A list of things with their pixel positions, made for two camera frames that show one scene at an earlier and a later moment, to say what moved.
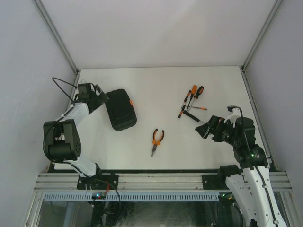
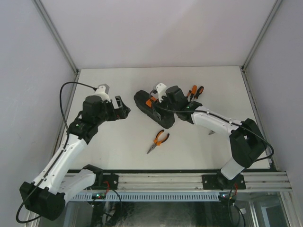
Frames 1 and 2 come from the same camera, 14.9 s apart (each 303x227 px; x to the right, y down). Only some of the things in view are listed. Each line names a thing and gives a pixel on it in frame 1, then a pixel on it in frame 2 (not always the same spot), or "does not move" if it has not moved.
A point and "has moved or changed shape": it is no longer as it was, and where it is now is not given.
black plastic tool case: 120,109 → 145,102
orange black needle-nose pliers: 155,143 has moved or changed shape
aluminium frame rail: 55,181 does not move
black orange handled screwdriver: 198,93 does not move
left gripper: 101,99 → 117,114
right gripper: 217,122 → 157,105
